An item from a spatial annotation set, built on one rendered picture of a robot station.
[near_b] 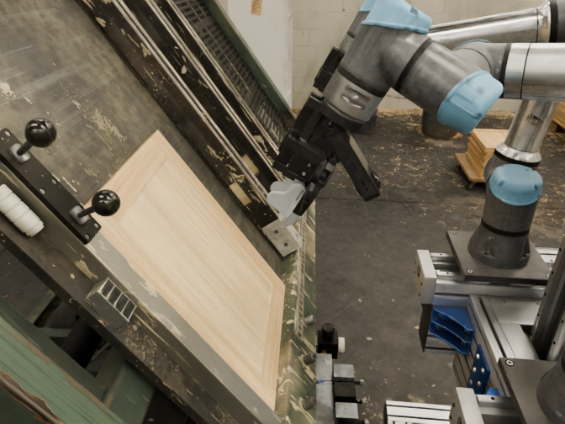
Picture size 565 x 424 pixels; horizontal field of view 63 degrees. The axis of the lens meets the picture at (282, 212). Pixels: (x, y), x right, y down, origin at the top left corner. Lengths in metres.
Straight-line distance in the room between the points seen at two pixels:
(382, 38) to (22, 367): 0.57
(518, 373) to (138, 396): 0.69
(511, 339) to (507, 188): 0.35
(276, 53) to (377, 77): 4.29
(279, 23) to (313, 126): 4.21
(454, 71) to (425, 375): 1.96
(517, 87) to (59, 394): 0.70
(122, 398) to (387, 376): 1.71
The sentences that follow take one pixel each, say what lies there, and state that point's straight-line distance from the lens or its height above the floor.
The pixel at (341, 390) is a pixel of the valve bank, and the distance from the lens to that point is 1.27.
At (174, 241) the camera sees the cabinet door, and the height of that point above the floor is 1.21.
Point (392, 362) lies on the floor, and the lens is 2.44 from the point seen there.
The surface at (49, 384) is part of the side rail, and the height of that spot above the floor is 1.29.
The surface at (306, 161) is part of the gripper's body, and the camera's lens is 0.66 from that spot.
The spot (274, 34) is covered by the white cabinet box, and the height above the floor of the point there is 1.11.
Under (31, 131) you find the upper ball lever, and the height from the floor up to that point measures 1.54.
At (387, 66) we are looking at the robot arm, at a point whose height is 1.61.
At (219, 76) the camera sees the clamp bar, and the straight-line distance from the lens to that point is 1.73.
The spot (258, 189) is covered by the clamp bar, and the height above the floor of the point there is 1.12.
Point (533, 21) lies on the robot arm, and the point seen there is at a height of 1.62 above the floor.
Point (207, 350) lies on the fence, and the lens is 0.89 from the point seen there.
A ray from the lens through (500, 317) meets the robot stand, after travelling 1.29.
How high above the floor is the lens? 1.72
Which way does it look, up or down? 28 degrees down
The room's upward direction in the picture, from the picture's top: straight up
